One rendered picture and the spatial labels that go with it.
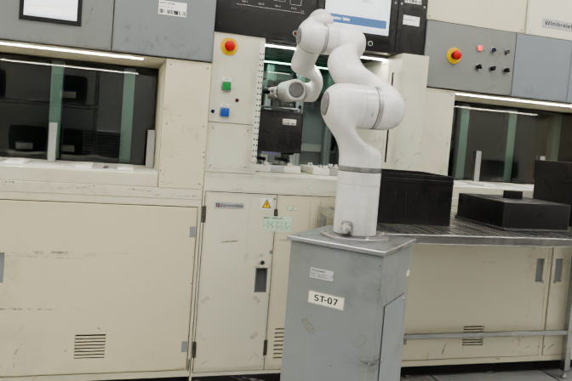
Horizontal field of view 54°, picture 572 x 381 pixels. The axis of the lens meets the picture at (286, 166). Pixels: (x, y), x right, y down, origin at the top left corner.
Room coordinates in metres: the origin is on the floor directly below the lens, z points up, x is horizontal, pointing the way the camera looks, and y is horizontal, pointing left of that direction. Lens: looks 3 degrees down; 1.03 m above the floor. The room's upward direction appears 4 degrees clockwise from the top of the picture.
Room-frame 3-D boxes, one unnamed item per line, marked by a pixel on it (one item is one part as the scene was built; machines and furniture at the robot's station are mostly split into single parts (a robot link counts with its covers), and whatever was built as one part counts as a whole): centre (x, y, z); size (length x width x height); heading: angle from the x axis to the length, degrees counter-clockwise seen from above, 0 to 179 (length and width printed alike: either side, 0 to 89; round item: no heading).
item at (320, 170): (2.61, -0.19, 0.89); 0.22 x 0.21 x 0.04; 16
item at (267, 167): (2.53, 0.07, 0.89); 0.22 x 0.21 x 0.04; 16
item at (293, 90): (2.29, 0.00, 1.21); 0.13 x 0.09 x 0.08; 16
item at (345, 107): (1.57, -0.17, 1.07); 0.19 x 0.12 x 0.24; 106
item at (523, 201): (2.12, -0.86, 0.83); 0.29 x 0.29 x 0.13; 18
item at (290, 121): (2.52, 0.07, 1.07); 0.24 x 0.20 x 0.32; 107
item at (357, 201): (1.58, -0.21, 0.85); 0.19 x 0.19 x 0.18
